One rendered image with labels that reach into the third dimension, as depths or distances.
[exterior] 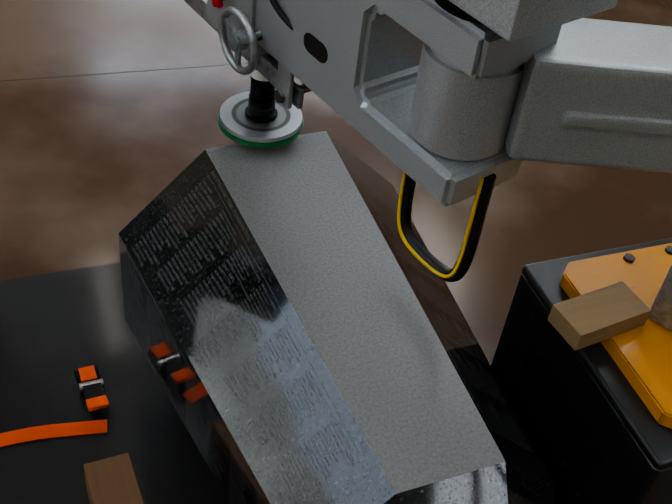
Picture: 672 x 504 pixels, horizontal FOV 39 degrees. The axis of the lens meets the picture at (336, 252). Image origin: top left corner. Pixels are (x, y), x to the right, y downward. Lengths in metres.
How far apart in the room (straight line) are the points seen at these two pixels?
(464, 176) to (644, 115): 0.33
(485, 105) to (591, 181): 2.28
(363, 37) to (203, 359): 0.80
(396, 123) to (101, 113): 2.27
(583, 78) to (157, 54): 2.87
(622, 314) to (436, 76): 0.76
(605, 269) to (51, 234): 1.92
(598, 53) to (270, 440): 0.98
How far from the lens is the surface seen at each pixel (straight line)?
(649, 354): 2.19
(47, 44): 4.42
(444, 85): 1.70
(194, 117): 3.93
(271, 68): 2.23
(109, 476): 2.58
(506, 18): 1.50
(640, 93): 1.75
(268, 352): 2.04
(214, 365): 2.13
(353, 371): 1.93
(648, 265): 2.40
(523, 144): 1.77
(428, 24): 1.68
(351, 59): 1.88
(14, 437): 2.83
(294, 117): 2.46
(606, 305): 2.18
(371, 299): 2.07
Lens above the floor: 2.27
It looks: 43 degrees down
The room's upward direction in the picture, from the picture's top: 8 degrees clockwise
